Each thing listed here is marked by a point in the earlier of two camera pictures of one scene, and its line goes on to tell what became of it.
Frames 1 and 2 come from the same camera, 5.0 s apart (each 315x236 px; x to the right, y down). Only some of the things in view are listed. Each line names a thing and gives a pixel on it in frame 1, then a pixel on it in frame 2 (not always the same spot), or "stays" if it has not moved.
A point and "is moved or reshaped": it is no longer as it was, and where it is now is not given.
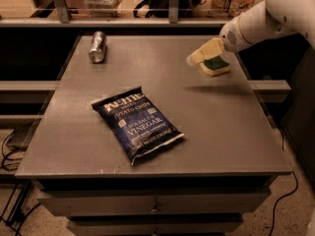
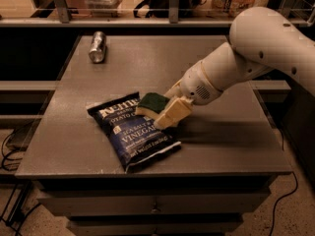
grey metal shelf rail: x=64 y=19 stays
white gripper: x=230 y=35 -> x=196 y=84
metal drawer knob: x=155 y=208 stays
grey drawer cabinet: x=198 y=185 stays
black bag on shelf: x=157 y=3 stays
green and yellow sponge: x=215 y=65 is moved or reshaped
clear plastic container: x=102 y=2 stays
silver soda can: x=97 y=51 stays
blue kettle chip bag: x=136 y=126 is moved or reshaped
